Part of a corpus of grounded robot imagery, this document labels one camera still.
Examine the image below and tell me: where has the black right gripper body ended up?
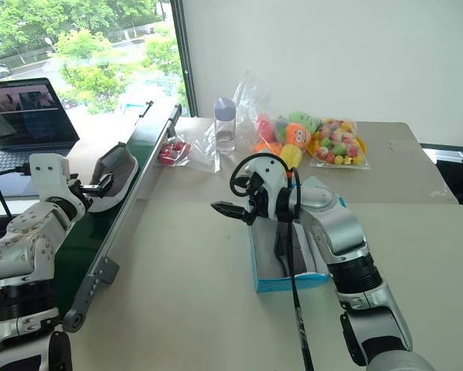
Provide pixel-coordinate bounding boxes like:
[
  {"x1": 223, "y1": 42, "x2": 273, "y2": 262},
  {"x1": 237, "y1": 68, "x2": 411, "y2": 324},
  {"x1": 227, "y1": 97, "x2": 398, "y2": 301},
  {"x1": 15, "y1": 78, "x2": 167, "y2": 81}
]
[{"x1": 247, "y1": 181, "x2": 271, "y2": 226}]

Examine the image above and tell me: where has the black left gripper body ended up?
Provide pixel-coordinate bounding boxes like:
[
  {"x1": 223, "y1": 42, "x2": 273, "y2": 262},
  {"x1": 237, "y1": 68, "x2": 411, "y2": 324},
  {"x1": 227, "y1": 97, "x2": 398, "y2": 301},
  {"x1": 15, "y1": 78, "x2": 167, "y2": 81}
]
[{"x1": 69, "y1": 178, "x2": 92, "y2": 208}]

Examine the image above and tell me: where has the grey and white shoe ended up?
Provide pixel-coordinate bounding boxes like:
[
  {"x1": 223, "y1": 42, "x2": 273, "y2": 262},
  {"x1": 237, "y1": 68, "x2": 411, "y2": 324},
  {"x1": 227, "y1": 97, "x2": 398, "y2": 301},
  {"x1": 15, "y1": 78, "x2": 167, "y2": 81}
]
[{"x1": 87, "y1": 141, "x2": 140, "y2": 214}]

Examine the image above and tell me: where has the light blue shoebox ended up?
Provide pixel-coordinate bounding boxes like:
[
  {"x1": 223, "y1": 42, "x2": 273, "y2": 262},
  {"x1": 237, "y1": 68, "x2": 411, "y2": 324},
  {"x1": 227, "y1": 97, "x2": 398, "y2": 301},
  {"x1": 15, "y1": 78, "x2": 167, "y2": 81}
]
[{"x1": 247, "y1": 195, "x2": 349, "y2": 294}]

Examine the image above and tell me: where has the small orange plush fruit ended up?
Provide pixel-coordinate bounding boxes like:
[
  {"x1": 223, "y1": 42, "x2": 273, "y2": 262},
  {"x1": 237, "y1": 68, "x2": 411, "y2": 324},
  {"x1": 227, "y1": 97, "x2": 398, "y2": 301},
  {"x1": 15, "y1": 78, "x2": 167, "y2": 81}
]
[{"x1": 253, "y1": 141, "x2": 283, "y2": 154}]

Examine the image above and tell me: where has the yellow plush fruit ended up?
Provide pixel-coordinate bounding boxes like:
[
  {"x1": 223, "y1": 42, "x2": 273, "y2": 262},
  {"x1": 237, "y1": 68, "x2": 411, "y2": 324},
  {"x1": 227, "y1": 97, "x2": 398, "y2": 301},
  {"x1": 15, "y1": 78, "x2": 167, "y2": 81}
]
[{"x1": 279, "y1": 144, "x2": 304, "y2": 170}]

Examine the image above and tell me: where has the green conveyor belt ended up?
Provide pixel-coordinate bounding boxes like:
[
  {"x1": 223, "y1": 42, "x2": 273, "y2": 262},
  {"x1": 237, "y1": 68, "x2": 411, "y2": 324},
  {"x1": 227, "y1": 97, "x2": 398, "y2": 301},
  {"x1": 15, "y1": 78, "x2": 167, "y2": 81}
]
[{"x1": 54, "y1": 100, "x2": 183, "y2": 334}]

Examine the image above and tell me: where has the red plush fruit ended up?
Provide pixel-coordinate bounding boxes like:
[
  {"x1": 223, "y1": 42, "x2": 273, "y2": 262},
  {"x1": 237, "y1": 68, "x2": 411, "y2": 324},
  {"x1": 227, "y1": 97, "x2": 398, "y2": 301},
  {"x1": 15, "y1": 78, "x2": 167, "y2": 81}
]
[{"x1": 254, "y1": 114, "x2": 277, "y2": 143}]

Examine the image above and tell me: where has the clear jar with lavender lid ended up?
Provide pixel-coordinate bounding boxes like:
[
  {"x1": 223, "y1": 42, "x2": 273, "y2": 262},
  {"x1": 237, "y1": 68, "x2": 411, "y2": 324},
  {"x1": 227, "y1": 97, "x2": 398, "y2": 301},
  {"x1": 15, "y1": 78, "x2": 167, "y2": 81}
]
[{"x1": 213, "y1": 97, "x2": 238, "y2": 156}]

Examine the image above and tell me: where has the small clear plastic bag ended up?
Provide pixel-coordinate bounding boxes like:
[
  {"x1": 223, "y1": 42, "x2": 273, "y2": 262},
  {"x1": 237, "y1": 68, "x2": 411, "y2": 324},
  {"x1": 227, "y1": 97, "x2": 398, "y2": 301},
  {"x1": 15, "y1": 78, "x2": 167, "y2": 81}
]
[{"x1": 156, "y1": 122, "x2": 222, "y2": 174}]

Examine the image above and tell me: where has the orange plush with face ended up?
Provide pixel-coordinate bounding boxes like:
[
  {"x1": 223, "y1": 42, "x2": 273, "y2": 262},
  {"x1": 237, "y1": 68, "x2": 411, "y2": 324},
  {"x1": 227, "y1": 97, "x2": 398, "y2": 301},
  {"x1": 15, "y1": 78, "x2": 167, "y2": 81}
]
[{"x1": 284, "y1": 122, "x2": 312, "y2": 148}]

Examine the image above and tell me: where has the red toy fruit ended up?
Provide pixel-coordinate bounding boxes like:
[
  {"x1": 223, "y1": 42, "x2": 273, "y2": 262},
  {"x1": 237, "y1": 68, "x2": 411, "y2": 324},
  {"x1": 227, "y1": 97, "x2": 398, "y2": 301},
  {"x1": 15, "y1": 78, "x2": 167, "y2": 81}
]
[{"x1": 158, "y1": 141, "x2": 193, "y2": 166}]

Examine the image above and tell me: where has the green plush fruit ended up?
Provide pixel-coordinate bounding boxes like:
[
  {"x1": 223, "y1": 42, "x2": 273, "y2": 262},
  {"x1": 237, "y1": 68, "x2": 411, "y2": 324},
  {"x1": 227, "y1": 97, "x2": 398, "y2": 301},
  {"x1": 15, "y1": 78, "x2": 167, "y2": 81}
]
[{"x1": 288, "y1": 111, "x2": 322, "y2": 132}]

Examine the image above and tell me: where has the large clear plastic bag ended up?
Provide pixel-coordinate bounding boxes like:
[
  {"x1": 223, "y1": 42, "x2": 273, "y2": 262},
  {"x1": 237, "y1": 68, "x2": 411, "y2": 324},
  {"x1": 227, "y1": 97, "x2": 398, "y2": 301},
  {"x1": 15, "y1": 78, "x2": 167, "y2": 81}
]
[{"x1": 232, "y1": 70, "x2": 322, "y2": 168}]

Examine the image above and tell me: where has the bag of colourful candies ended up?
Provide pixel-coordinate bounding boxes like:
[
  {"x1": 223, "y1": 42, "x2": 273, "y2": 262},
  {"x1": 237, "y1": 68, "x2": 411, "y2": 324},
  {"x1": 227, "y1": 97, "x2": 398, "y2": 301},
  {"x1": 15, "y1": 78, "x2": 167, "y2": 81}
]
[{"x1": 306, "y1": 117, "x2": 372, "y2": 170}]

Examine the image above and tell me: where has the dark grey laptop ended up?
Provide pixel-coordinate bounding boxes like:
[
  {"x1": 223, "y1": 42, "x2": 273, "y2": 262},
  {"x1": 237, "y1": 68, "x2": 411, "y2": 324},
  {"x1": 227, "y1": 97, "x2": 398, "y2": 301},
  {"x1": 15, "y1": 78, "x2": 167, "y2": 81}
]
[{"x1": 0, "y1": 77, "x2": 81, "y2": 202}]

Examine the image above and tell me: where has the black furniture edge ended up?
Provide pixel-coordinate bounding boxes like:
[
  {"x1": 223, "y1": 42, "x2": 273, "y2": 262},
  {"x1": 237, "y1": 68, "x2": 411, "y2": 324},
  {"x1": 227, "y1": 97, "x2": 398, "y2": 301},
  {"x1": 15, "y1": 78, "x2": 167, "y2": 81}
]
[{"x1": 419, "y1": 141, "x2": 463, "y2": 230}]

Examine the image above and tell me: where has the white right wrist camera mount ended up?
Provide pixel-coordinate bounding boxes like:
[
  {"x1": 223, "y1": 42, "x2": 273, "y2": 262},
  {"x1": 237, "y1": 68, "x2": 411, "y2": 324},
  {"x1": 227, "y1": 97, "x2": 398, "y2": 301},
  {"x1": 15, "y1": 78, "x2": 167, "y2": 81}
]
[{"x1": 243, "y1": 152, "x2": 291, "y2": 222}]

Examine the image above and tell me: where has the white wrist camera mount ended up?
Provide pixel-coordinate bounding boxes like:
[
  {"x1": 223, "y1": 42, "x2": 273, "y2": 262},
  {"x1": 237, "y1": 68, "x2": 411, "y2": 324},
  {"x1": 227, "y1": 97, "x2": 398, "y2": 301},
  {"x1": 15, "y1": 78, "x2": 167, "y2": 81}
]
[
  {"x1": 29, "y1": 153, "x2": 82, "y2": 206},
  {"x1": 243, "y1": 152, "x2": 291, "y2": 222}
]

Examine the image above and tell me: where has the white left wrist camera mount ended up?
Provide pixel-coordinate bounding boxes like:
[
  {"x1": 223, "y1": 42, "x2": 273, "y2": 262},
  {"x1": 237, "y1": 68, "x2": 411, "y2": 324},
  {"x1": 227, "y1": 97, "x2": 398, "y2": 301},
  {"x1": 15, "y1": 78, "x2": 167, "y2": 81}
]
[{"x1": 29, "y1": 153, "x2": 82, "y2": 206}]

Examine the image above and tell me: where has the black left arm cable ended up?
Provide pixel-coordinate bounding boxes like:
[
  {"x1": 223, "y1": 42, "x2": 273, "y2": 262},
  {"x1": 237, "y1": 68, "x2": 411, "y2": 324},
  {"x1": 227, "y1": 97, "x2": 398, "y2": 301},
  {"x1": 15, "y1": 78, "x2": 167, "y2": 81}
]
[{"x1": 0, "y1": 164, "x2": 32, "y2": 218}]

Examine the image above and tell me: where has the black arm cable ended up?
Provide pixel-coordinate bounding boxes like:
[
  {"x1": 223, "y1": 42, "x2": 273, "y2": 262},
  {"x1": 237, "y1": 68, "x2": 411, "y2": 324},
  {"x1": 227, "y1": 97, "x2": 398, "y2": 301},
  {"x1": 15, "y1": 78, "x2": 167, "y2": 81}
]
[
  {"x1": 0, "y1": 164, "x2": 32, "y2": 218},
  {"x1": 230, "y1": 153, "x2": 316, "y2": 371}
]

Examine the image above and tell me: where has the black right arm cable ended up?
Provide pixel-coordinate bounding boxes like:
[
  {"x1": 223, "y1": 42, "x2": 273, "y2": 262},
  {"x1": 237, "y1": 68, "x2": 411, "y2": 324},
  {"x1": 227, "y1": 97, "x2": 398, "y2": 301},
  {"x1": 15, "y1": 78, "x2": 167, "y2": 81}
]
[{"x1": 230, "y1": 153, "x2": 316, "y2": 371}]

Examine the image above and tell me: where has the black window frame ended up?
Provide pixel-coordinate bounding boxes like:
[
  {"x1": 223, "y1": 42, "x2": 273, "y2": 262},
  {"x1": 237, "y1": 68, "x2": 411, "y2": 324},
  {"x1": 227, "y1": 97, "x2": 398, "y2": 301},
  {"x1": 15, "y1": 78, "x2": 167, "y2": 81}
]
[{"x1": 169, "y1": 0, "x2": 199, "y2": 117}]

